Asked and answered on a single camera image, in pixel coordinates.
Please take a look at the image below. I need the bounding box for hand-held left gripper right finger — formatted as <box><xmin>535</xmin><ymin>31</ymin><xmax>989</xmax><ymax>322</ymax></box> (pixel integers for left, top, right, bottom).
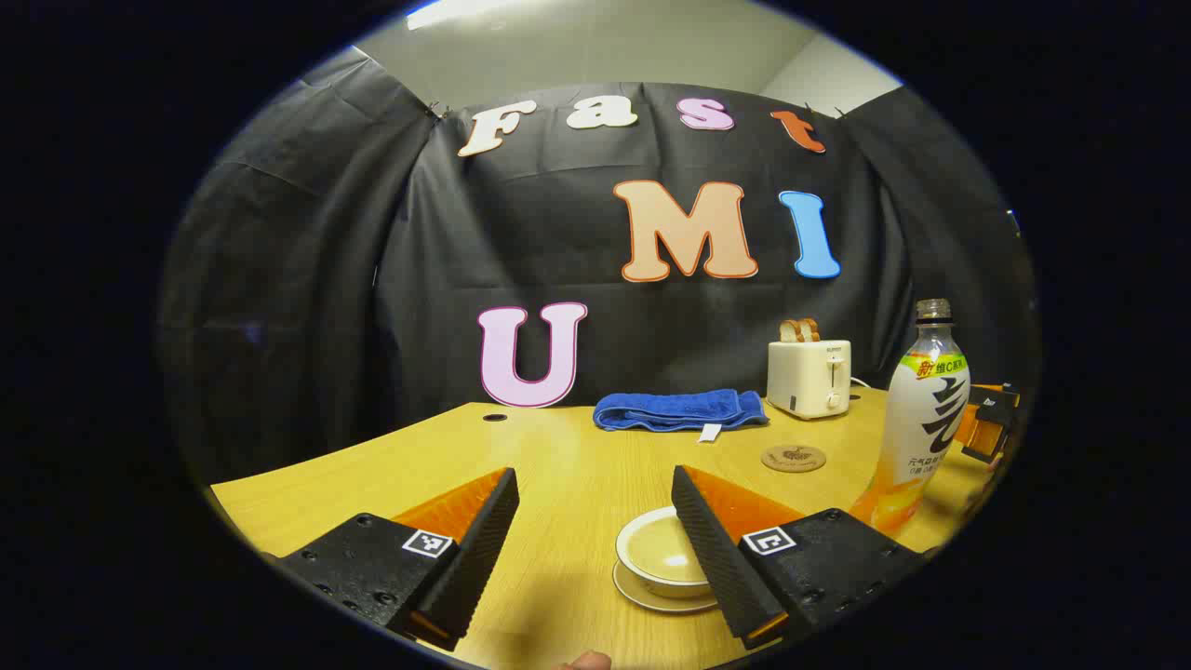
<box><xmin>671</xmin><ymin>464</ymin><xmax>927</xmax><ymax>650</ymax></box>

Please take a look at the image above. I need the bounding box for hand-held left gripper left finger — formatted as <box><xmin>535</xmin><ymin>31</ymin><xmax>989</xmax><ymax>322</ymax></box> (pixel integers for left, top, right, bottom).
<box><xmin>276</xmin><ymin>467</ymin><xmax>520</xmax><ymax>652</ymax></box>

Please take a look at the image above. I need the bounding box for plastic water bottle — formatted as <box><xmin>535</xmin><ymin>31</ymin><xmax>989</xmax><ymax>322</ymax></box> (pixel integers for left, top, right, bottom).
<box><xmin>849</xmin><ymin>299</ymin><xmax>971</xmax><ymax>533</ymax></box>

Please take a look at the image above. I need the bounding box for white teacup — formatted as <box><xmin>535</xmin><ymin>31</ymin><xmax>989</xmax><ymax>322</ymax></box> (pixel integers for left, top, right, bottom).
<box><xmin>616</xmin><ymin>505</ymin><xmax>717</xmax><ymax>599</ymax></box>

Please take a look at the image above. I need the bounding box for round brown coaster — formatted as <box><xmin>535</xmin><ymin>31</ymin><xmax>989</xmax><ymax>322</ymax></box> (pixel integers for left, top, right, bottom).
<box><xmin>761</xmin><ymin>445</ymin><xmax>827</xmax><ymax>474</ymax></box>

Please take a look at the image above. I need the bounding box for white saucer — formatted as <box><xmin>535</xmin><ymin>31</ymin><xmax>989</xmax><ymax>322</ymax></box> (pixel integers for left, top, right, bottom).
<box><xmin>611</xmin><ymin>558</ymin><xmax>719</xmax><ymax>614</ymax></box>

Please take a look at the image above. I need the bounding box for blue towel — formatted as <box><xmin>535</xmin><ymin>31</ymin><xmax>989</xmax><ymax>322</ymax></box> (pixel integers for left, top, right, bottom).
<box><xmin>593</xmin><ymin>389</ymin><xmax>770</xmax><ymax>443</ymax></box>

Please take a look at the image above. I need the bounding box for cream toaster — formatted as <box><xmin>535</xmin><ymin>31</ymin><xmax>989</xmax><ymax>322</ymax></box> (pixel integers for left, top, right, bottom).
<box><xmin>767</xmin><ymin>340</ymin><xmax>852</xmax><ymax>421</ymax></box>

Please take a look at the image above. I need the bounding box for black backdrop cloth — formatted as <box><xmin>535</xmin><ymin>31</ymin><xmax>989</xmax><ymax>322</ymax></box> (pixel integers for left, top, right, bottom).
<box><xmin>158</xmin><ymin>47</ymin><xmax>1038</xmax><ymax>485</ymax></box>

